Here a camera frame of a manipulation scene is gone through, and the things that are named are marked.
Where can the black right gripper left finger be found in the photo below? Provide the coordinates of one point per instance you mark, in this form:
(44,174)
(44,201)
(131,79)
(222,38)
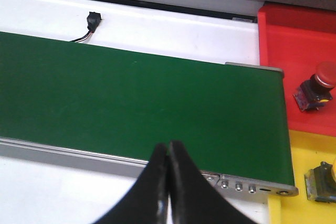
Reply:
(147,199)

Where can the yellow plastic tray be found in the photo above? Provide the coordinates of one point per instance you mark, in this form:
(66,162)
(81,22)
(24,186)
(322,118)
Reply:
(308,150)

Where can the red mushroom push button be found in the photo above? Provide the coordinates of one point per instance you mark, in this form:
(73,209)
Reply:
(315,92)

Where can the red plastic tray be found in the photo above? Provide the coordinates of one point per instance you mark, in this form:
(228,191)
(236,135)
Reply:
(296,39)

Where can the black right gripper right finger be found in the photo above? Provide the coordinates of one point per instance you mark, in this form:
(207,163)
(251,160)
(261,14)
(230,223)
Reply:
(193,199)

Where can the green conveyor belt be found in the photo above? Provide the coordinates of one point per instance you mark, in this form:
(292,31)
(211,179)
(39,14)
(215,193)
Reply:
(23,56)

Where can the black sensor with cable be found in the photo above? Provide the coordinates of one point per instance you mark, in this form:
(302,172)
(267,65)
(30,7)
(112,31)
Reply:
(93,21)

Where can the yellow push button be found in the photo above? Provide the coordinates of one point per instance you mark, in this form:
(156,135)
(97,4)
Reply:
(320,183)

